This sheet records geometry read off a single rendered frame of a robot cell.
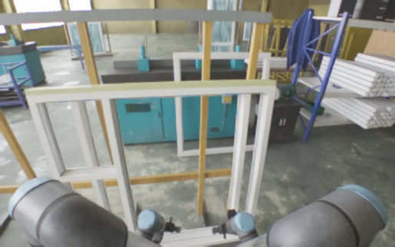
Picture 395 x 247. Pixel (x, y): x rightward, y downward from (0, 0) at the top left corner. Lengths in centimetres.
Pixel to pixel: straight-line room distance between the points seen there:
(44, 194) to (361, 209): 67
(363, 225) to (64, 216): 59
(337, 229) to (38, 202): 59
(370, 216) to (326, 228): 11
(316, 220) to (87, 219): 46
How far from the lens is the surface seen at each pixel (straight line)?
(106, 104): 123
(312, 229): 47
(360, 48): 1222
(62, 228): 47
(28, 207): 53
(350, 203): 52
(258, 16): 133
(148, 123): 300
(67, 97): 129
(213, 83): 118
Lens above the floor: 189
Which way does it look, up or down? 30 degrees down
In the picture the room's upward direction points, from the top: 1 degrees clockwise
